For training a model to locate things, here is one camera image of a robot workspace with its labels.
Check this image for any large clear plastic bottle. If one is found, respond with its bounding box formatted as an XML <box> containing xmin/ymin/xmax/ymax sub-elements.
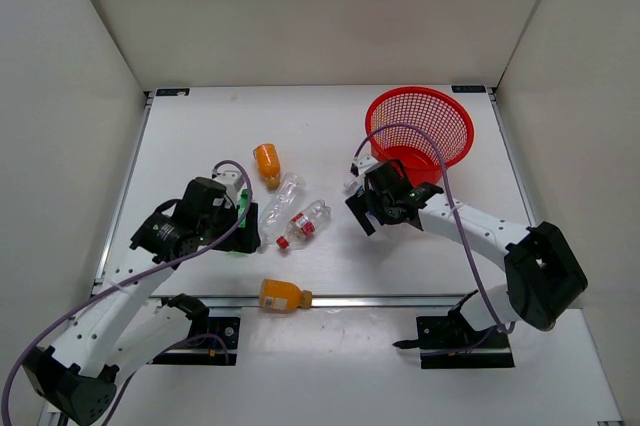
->
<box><xmin>258</xmin><ymin>173</ymin><xmax>306</xmax><ymax>246</ymax></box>

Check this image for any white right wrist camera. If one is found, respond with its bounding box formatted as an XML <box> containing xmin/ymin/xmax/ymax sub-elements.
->
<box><xmin>343</xmin><ymin>154</ymin><xmax>378</xmax><ymax>196</ymax></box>

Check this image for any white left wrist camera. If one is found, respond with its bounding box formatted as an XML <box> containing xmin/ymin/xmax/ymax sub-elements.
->
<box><xmin>212</xmin><ymin>169</ymin><xmax>246</xmax><ymax>207</ymax></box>

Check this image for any dark label sticker right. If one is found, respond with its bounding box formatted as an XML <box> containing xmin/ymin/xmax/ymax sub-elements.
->
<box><xmin>451</xmin><ymin>85</ymin><xmax>486</xmax><ymax>94</ymax></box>

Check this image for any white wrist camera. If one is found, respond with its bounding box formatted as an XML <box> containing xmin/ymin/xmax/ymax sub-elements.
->
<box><xmin>343</xmin><ymin>154</ymin><xmax>378</xmax><ymax>196</ymax></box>
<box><xmin>212</xmin><ymin>169</ymin><xmax>246</xmax><ymax>207</ymax></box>

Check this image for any orange juice bottle far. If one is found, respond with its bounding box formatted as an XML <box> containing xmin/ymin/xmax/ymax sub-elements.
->
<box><xmin>253</xmin><ymin>143</ymin><xmax>281</xmax><ymax>190</ymax></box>

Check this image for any green plastic soda bottle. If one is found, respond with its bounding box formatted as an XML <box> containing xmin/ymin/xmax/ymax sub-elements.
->
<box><xmin>229</xmin><ymin>188</ymin><xmax>249</xmax><ymax>254</ymax></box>

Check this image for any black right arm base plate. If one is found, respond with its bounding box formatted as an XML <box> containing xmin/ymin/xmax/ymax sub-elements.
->
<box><xmin>393</xmin><ymin>316</ymin><xmax>515</xmax><ymax>370</ymax></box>

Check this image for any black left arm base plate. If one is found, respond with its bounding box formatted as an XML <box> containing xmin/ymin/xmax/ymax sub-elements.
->
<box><xmin>151</xmin><ymin>309</ymin><xmax>241</xmax><ymax>367</ymax></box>

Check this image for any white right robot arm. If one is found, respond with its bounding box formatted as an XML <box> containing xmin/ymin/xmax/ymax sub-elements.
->
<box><xmin>345</xmin><ymin>156</ymin><xmax>588</xmax><ymax>346</ymax></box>

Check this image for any dark label sticker left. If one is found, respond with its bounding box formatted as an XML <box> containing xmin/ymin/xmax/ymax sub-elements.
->
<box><xmin>155</xmin><ymin>88</ymin><xmax>190</xmax><ymax>97</ymax></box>

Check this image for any clear bottle red label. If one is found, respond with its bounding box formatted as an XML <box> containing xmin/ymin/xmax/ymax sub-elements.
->
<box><xmin>276</xmin><ymin>200</ymin><xmax>331</xmax><ymax>251</ymax></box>

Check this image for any dark label sticker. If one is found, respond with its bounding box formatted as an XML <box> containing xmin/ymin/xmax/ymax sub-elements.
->
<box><xmin>155</xmin><ymin>88</ymin><xmax>190</xmax><ymax>97</ymax></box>
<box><xmin>451</xmin><ymin>85</ymin><xmax>486</xmax><ymax>94</ymax></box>

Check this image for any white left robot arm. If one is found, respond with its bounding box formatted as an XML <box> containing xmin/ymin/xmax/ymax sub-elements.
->
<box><xmin>20</xmin><ymin>169</ymin><xmax>260</xmax><ymax>425</ymax></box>

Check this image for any red mesh plastic bin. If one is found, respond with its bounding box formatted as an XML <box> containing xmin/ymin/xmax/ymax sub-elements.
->
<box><xmin>364</xmin><ymin>86</ymin><xmax>475</xmax><ymax>186</ymax></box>

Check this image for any orange juice bottle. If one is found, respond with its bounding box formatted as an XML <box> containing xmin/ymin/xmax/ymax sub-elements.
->
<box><xmin>253</xmin><ymin>143</ymin><xmax>281</xmax><ymax>190</ymax></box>
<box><xmin>259</xmin><ymin>279</ymin><xmax>313</xmax><ymax>313</ymax></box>

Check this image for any aluminium table left rail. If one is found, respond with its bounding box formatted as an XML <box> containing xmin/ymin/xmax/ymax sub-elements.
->
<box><xmin>90</xmin><ymin>90</ymin><xmax>155</xmax><ymax>296</ymax></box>

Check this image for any orange juice bottle near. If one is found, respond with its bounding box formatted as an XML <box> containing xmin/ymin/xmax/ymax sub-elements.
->
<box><xmin>259</xmin><ymin>279</ymin><xmax>313</xmax><ymax>313</ymax></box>

